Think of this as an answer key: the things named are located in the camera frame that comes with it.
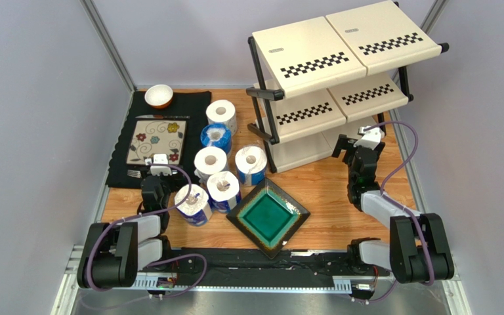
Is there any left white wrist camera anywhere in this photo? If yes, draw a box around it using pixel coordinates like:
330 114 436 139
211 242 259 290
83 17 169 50
144 154 172 176

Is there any blue paper roll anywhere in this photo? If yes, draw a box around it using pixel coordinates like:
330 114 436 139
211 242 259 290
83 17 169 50
200 123 232 156

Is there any black fabric placemat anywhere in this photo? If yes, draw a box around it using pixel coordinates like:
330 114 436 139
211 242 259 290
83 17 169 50
106 91 212 189

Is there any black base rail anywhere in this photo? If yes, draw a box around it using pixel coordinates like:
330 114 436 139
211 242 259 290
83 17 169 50
143 247 393 299

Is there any dotted white paper roll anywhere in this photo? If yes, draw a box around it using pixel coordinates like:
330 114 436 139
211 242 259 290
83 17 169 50
194 146 228 183

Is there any floral square plate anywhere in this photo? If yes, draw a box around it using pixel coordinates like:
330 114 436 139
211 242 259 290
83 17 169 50
125 119 187 165

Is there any knife with dark handle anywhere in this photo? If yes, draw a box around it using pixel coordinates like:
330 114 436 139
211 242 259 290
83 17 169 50
135 114 191 120

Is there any white and orange bowl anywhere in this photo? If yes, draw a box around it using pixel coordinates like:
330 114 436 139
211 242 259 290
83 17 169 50
144 84 174 109

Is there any Tempo paper roll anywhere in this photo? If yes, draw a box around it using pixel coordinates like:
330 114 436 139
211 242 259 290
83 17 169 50
207 171 242 213

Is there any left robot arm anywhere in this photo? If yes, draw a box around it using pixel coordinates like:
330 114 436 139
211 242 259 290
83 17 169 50
77 173 188 291

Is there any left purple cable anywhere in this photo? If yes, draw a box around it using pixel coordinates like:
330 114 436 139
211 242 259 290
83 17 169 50
85 164 208 300

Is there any green square glazed plate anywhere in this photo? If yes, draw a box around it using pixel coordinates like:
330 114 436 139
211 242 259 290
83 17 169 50
226 178 310 259

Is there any blue banded wrapped roll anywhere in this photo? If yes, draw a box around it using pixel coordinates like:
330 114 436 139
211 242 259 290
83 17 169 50
235 145 267 186

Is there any plain white paper roll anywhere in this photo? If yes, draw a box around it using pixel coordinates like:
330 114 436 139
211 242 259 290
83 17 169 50
205 100 238 135

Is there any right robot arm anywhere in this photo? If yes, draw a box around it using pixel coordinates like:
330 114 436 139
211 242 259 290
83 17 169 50
332 135 455 284

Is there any cream three-tier shelf rack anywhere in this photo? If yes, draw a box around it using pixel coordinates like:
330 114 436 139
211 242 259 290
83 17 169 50
247 1 450 173

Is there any dark blue roll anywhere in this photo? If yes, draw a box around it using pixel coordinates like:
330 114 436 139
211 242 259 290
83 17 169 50
174 184 213 226

